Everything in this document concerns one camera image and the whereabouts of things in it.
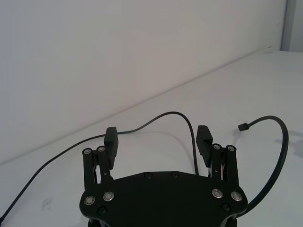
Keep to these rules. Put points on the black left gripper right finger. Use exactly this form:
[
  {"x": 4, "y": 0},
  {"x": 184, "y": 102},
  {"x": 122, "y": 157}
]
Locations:
[{"x": 204, "y": 146}]

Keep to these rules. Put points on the grey striped post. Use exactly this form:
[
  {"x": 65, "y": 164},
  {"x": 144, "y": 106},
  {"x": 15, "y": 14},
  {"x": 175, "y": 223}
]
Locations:
[{"x": 292, "y": 23}]

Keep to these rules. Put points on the white table cloth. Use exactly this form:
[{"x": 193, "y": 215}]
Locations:
[{"x": 236, "y": 94}]

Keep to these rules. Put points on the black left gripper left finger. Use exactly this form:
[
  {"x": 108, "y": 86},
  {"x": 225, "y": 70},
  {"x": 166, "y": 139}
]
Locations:
[{"x": 111, "y": 146}]

